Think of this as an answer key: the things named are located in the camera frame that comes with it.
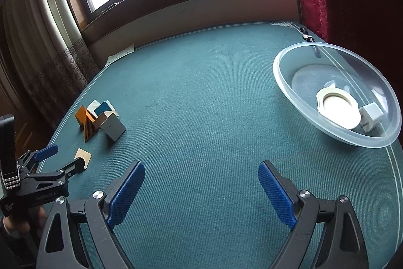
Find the light wooden square block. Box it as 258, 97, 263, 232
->
74, 148, 92, 169

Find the clear plastic bowl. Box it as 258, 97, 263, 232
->
273, 41, 402, 149

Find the person's left hand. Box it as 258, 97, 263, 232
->
1, 208, 45, 240

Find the white tape roll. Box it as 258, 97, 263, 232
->
316, 88, 360, 130

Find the beige patterned curtain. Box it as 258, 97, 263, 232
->
0, 0, 101, 131

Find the grey triangular block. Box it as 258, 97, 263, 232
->
93, 111, 127, 142

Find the blue block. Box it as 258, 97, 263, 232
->
94, 102, 110, 116

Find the white cube block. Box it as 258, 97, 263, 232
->
359, 103, 386, 134

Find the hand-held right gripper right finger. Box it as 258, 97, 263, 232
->
258, 160, 370, 269

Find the large grey white block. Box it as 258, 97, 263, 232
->
105, 100, 119, 117

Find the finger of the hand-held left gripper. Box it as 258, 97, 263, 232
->
27, 159, 88, 187
17, 144, 59, 174

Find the wristwatch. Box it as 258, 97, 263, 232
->
299, 26, 316, 43

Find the orange striped wedge block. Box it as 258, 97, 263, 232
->
75, 105, 95, 142

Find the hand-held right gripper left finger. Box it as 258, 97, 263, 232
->
36, 160, 146, 269

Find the paper sheet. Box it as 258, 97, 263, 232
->
105, 43, 135, 67

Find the green table mat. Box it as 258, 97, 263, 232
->
47, 20, 403, 269

